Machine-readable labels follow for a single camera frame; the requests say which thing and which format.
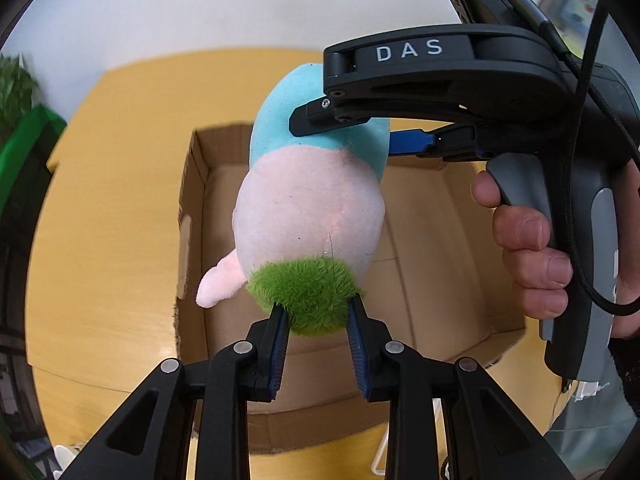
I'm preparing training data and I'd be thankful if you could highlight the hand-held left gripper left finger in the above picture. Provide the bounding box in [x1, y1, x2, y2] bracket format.
[59, 306, 291, 480]

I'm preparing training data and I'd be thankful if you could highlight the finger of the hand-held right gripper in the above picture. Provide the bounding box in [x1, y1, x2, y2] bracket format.
[289, 25, 501, 137]
[387, 125, 488, 162]

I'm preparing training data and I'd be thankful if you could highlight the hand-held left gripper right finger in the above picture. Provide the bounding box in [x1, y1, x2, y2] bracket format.
[347, 295, 576, 480]

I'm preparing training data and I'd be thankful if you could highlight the pink blue green plush toy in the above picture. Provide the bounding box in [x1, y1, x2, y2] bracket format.
[195, 62, 392, 338]

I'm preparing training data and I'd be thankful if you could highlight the cardboard box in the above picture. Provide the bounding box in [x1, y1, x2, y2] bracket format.
[172, 120, 528, 456]

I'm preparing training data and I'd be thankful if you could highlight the person's right hand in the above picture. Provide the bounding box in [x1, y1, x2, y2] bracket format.
[471, 160, 640, 341]

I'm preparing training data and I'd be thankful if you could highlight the person's grey knitted clothing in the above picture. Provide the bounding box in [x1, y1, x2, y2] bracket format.
[545, 352, 626, 446]

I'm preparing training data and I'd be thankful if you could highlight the large potted green plant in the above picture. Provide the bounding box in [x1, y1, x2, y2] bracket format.
[0, 55, 38, 126]

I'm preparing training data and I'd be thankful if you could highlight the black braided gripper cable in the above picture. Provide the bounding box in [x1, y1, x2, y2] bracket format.
[505, 0, 640, 317]

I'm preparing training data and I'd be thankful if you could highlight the colourful wall poster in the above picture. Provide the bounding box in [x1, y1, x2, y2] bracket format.
[547, 0, 601, 61]

